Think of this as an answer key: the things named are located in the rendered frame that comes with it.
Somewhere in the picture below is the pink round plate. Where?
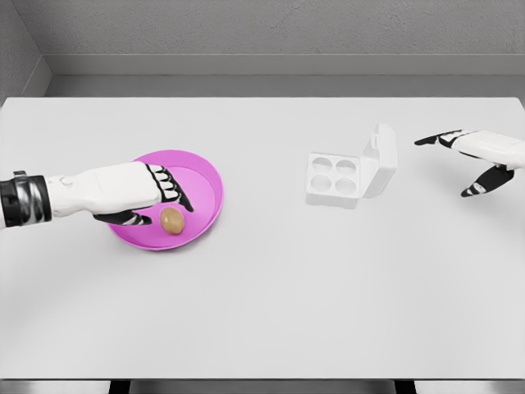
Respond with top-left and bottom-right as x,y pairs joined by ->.
107,150 -> 225,252

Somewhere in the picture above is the white egg box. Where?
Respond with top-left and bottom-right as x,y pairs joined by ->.
304,121 -> 399,211

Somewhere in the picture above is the brown egg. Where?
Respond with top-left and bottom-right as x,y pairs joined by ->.
159,206 -> 185,236

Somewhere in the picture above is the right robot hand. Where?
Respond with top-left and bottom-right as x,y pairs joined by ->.
413,129 -> 525,199

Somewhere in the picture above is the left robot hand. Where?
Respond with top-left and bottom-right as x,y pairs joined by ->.
86,161 -> 194,227

